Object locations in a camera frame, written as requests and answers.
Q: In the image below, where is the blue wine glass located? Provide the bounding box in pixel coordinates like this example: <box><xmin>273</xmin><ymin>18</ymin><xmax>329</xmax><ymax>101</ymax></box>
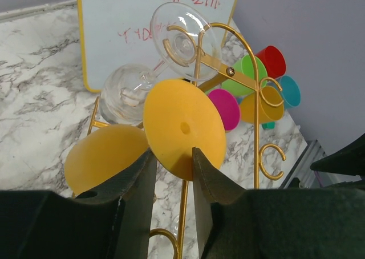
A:
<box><xmin>271</xmin><ymin>75</ymin><xmax>301</xmax><ymax>109</ymax></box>

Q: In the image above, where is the green wine glass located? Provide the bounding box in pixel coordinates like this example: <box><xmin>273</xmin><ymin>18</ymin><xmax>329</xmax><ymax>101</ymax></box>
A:
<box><xmin>221</xmin><ymin>54</ymin><xmax>269</xmax><ymax>97</ymax></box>

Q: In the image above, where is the clear wine glass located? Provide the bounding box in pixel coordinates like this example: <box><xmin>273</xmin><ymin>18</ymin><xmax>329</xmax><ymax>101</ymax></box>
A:
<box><xmin>171</xmin><ymin>214</ymin><xmax>180</xmax><ymax>239</ymax></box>
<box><xmin>99</xmin><ymin>2</ymin><xmax>221</xmax><ymax>126</ymax></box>

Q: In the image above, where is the yellow wine glass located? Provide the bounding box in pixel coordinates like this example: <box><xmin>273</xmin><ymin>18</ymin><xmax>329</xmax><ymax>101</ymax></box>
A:
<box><xmin>240</xmin><ymin>86</ymin><xmax>285</xmax><ymax>124</ymax></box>

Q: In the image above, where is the teal green cube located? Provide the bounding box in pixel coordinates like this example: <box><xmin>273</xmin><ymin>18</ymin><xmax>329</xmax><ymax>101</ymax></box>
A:
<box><xmin>261</xmin><ymin>122</ymin><xmax>275</xmax><ymax>130</ymax></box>

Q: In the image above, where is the gold wire glass rack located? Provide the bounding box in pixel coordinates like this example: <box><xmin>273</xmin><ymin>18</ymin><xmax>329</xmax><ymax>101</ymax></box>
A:
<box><xmin>70</xmin><ymin>22</ymin><xmax>287</xmax><ymax>259</ymax></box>

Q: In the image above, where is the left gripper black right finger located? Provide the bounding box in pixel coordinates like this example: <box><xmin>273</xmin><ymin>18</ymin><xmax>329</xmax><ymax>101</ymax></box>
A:
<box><xmin>192</xmin><ymin>148</ymin><xmax>364</xmax><ymax>258</ymax></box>

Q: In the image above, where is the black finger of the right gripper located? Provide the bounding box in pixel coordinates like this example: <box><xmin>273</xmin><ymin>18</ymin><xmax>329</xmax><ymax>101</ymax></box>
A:
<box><xmin>310</xmin><ymin>135</ymin><xmax>364</xmax><ymax>177</ymax></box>

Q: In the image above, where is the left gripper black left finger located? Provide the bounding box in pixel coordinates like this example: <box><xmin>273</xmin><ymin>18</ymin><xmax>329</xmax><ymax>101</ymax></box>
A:
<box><xmin>1</xmin><ymin>150</ymin><xmax>156</xmax><ymax>258</ymax></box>

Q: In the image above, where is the gold framed whiteboard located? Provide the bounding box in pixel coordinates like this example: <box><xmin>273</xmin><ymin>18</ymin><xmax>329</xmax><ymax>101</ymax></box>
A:
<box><xmin>77</xmin><ymin>0</ymin><xmax>238</xmax><ymax>92</ymax></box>

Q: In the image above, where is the pink wine glass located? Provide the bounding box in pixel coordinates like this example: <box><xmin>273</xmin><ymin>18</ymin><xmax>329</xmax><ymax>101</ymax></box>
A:
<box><xmin>208</xmin><ymin>88</ymin><xmax>241</xmax><ymax>132</ymax></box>

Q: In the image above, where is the orange wine glass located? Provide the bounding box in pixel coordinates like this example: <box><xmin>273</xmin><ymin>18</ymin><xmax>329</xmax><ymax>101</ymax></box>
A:
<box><xmin>64</xmin><ymin>79</ymin><xmax>226</xmax><ymax>195</ymax></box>

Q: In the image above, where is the red wine glass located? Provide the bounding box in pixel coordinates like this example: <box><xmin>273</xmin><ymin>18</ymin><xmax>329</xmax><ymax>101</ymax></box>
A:
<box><xmin>255</xmin><ymin>45</ymin><xmax>286</xmax><ymax>79</ymax></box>

